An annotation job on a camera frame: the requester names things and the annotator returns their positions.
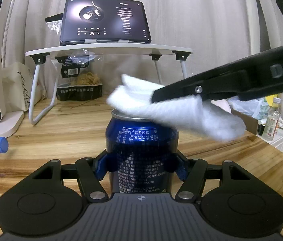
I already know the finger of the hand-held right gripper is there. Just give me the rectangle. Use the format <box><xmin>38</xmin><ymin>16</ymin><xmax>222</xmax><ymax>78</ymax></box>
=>
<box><xmin>151</xmin><ymin>70</ymin><xmax>248</xmax><ymax>103</ymax></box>

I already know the clear plastic bag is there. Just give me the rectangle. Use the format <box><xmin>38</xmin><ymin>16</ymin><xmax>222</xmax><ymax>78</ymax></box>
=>
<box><xmin>45</xmin><ymin>13</ymin><xmax>64</xmax><ymax>34</ymax></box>

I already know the cardboard box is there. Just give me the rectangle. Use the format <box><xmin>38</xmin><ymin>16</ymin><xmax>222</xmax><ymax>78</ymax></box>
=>
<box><xmin>232</xmin><ymin>109</ymin><xmax>259</xmax><ymax>135</ymax></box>

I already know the white folding lap table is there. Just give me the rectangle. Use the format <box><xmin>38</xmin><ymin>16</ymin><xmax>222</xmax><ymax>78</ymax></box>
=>
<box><xmin>25</xmin><ymin>41</ymin><xmax>195</xmax><ymax>126</ymax></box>

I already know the dark tablet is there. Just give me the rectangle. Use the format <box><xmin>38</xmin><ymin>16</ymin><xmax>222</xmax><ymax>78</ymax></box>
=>
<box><xmin>59</xmin><ymin>0</ymin><xmax>152</xmax><ymax>46</ymax></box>

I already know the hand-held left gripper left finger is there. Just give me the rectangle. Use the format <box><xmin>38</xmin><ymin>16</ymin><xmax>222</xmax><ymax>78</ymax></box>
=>
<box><xmin>26</xmin><ymin>151</ymin><xmax>109</xmax><ymax>203</ymax></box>

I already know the beige curtain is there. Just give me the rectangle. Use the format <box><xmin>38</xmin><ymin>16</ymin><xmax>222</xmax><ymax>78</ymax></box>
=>
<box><xmin>0</xmin><ymin>0</ymin><xmax>283</xmax><ymax>101</ymax></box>

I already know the white cleaning cloth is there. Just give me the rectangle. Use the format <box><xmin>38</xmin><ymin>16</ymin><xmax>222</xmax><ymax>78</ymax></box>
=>
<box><xmin>106</xmin><ymin>74</ymin><xmax>246</xmax><ymax>141</ymax></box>

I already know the clear snack bag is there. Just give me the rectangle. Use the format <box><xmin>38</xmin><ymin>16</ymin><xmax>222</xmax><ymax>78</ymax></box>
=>
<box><xmin>56</xmin><ymin>52</ymin><xmax>103</xmax><ymax>102</ymax></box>

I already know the crumpled plastic bag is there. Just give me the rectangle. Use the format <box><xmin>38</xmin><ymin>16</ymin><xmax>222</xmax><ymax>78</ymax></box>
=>
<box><xmin>228</xmin><ymin>96</ymin><xmax>265</xmax><ymax>121</ymax></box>

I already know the blue drink can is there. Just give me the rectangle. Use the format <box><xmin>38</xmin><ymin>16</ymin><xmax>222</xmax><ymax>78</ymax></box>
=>
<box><xmin>105</xmin><ymin>108</ymin><xmax>179</xmax><ymax>194</ymax></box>

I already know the white paper bag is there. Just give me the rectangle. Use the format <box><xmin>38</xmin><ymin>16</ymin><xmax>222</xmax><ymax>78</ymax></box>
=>
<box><xmin>2</xmin><ymin>61</ymin><xmax>45</xmax><ymax>112</ymax></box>

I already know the small glass bottle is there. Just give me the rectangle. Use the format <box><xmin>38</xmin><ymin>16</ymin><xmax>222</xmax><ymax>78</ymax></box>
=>
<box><xmin>262</xmin><ymin>97</ymin><xmax>282</xmax><ymax>141</ymax></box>

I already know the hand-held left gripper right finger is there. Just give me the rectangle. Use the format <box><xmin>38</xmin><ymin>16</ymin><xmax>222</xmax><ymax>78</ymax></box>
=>
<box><xmin>175</xmin><ymin>151</ymin><xmax>260</xmax><ymax>203</ymax></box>

